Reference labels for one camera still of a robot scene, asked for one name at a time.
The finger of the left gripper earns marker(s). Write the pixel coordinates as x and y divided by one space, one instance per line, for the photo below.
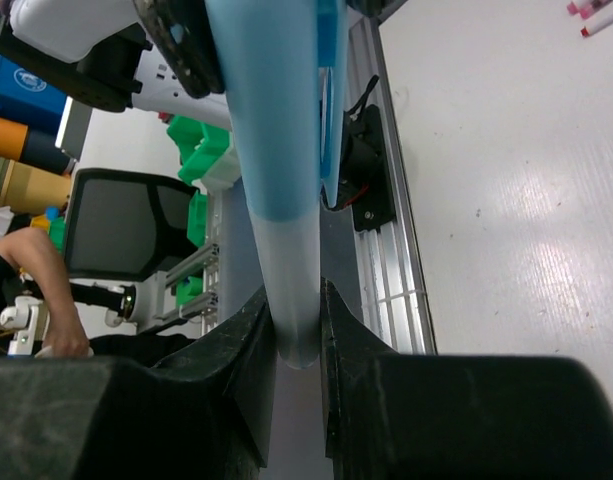
181 31

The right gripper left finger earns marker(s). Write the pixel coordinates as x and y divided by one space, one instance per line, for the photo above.
203 412

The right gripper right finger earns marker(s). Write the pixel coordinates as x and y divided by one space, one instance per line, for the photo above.
390 415

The light blue highlighter pen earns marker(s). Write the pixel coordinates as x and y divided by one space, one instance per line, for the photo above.
284 65

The white pen pink tip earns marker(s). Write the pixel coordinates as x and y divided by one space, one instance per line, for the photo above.
586 8

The white pen red tip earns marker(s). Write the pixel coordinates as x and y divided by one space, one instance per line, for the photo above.
594 28

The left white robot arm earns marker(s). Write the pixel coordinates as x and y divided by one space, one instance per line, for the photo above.
156 56

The person's forearm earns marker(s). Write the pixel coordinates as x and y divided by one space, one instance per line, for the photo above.
32 250

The person's hand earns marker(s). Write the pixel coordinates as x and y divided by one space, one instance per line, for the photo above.
68 345

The green plastic part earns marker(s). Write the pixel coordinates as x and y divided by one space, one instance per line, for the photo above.
200 146

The blue bin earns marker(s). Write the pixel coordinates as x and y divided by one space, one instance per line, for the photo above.
27 99

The black office chair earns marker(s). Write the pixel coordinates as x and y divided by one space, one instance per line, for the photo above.
126 225

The orange and navy roll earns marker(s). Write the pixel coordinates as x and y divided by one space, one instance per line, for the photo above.
29 146

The tan cardboard roll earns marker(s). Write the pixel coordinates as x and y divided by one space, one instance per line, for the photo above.
29 190

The aluminium frame rail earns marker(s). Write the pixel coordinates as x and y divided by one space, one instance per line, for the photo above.
392 288

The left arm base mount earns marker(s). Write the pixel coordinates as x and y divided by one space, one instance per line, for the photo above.
364 184

